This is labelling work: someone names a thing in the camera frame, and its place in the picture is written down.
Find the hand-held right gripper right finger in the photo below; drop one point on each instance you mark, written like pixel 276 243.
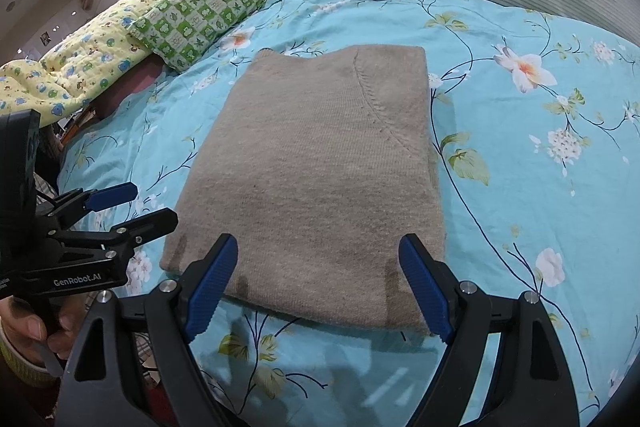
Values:
pixel 425 287

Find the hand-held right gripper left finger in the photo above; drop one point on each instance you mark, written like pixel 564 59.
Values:
pixel 215 287

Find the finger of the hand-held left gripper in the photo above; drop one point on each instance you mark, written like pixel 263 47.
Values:
pixel 115 193
pixel 150 224

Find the beige knit sweater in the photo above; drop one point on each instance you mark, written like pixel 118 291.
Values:
pixel 320 167

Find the person's left hand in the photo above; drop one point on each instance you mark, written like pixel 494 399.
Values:
pixel 25 319

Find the maroon cloth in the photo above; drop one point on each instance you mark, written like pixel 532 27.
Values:
pixel 135 82

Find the dark red fleece cloth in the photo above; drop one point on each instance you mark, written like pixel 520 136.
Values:
pixel 156 402

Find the yellow printed quilt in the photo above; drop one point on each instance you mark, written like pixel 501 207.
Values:
pixel 90 57

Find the blue floral bed sheet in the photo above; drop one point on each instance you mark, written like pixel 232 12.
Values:
pixel 500 132

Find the green checked pillow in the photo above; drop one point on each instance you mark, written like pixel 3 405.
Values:
pixel 200 7

